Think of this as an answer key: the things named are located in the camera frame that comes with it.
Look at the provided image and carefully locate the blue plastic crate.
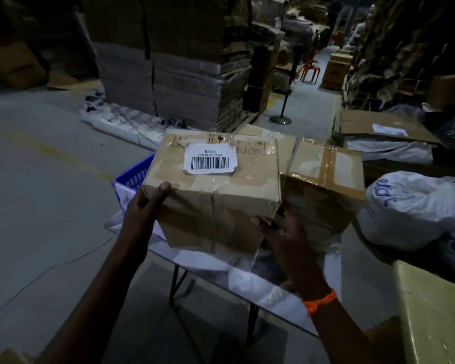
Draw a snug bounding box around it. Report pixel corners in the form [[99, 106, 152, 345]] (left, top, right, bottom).
[[112, 152, 156, 194]]

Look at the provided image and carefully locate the person's left forearm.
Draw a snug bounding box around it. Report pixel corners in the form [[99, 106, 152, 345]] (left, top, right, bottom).
[[34, 239, 152, 364]]

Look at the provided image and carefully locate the person's left hand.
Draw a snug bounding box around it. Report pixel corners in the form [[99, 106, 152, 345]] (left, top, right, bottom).
[[121, 181, 172, 258]]

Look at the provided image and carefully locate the pile of crumpled cardboard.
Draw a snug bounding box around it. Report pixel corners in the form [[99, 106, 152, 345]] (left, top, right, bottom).
[[343, 0, 455, 110]]

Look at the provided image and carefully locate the person's right hand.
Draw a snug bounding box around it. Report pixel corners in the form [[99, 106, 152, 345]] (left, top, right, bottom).
[[251, 207, 323, 296]]

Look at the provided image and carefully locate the person's right forearm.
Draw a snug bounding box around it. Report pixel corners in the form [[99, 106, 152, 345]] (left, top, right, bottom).
[[303, 288, 399, 364]]

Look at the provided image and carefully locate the yellow wrapped cardboard box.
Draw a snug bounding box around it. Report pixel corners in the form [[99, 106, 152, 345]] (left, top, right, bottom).
[[393, 260, 455, 364]]

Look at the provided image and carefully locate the clear plastic sheet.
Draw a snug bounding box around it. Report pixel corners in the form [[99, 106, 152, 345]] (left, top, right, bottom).
[[105, 186, 343, 334]]

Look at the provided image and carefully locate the flat cardboard box with label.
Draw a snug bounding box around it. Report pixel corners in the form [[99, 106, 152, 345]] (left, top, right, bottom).
[[331, 109, 444, 148]]

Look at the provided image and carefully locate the loose cardboard box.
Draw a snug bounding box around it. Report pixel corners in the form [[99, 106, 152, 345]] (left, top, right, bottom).
[[0, 41, 48, 90]]

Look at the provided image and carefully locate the orange thread wristband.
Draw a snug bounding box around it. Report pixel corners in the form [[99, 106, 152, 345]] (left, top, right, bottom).
[[302, 289, 338, 317]]

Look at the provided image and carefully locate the black pedestal stand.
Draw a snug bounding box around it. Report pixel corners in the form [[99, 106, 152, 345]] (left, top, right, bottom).
[[269, 44, 304, 125]]

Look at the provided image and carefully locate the folding table with metal legs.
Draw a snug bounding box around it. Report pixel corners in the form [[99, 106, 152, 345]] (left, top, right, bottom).
[[105, 208, 343, 364]]

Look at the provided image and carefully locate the tall stack of flattened cartons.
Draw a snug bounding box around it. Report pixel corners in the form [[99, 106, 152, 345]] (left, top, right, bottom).
[[80, 0, 255, 130]]

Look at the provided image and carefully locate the white plastic parcel bag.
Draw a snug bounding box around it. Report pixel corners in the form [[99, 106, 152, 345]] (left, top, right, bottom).
[[356, 171, 455, 253]]

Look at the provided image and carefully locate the grey plastic mailer bag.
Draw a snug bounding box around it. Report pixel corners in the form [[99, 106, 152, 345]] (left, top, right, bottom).
[[344, 136, 435, 166]]

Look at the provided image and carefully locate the white power strip with cables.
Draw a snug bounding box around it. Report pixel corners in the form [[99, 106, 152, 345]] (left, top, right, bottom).
[[80, 95, 190, 150]]

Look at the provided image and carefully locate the taped brown cardboard box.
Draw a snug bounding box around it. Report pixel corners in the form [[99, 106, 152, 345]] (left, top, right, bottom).
[[277, 138, 366, 251]]

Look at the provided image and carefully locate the stack of brown cartons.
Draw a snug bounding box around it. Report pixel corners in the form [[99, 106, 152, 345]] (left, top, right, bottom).
[[320, 48, 355, 92]]

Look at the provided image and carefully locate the red plastic chair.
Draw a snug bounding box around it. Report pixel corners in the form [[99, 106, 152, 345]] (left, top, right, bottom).
[[300, 53, 321, 84]]

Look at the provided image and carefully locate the cardboard box with barcode label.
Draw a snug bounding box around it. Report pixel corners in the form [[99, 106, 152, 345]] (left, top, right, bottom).
[[142, 132, 282, 254]]

